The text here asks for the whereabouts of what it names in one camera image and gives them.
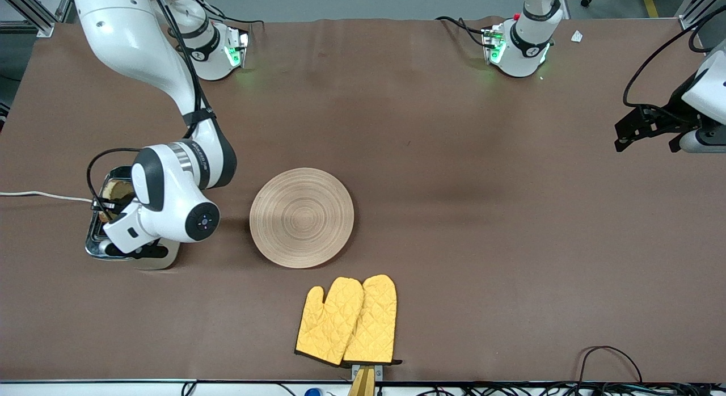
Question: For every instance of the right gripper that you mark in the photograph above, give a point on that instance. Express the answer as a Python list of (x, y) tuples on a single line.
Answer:
[(123, 201)]

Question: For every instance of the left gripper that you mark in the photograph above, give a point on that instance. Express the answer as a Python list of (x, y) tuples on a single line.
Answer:
[(673, 114)]

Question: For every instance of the slice of bread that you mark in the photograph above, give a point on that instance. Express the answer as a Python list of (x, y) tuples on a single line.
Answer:
[(116, 190)]

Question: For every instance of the round wooden plate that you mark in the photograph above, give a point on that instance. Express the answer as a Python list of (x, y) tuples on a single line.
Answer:
[(300, 217)]

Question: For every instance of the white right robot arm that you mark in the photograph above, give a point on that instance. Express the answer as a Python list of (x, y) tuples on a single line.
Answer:
[(130, 38)]

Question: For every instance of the chrome two-slot toaster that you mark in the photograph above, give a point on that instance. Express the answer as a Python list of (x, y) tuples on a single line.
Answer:
[(93, 244)]

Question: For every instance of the small white paper tag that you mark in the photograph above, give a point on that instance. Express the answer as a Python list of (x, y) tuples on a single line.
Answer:
[(577, 36)]

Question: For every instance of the yellow quilted oven mitt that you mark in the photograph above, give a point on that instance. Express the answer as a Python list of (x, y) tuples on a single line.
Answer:
[(374, 322), (329, 322)]

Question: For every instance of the small blue cap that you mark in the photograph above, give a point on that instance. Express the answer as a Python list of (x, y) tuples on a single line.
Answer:
[(312, 392)]

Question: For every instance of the wooden stick with metal clip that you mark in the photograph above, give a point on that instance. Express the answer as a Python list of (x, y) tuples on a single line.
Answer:
[(363, 382)]

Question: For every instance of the aluminium frame rail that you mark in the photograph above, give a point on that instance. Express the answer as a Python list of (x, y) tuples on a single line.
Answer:
[(28, 10)]

